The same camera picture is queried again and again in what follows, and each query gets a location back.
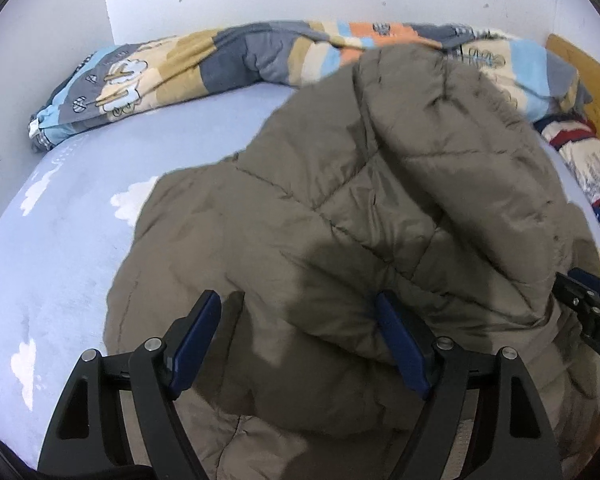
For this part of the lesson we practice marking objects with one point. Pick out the navy star print pillow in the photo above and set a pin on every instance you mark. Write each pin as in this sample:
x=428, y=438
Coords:
x=590, y=160

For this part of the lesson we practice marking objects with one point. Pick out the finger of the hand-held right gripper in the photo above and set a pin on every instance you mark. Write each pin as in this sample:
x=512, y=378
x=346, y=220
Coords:
x=567, y=292
x=592, y=282

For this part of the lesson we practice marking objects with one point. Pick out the olive quilted hooded jacket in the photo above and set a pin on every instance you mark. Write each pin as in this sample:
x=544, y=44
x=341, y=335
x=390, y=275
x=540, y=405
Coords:
x=380, y=210

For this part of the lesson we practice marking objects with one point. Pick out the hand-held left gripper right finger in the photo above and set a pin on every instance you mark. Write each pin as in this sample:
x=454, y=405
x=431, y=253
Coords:
x=402, y=345

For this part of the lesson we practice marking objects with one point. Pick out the patchwork cartoon print blanket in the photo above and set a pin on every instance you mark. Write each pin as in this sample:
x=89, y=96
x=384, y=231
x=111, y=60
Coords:
x=230, y=60

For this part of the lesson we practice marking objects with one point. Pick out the wooden headboard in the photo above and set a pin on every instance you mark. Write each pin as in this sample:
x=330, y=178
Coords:
x=595, y=80

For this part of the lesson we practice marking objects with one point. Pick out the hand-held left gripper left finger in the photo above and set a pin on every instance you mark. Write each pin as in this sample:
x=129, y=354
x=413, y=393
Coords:
x=195, y=345

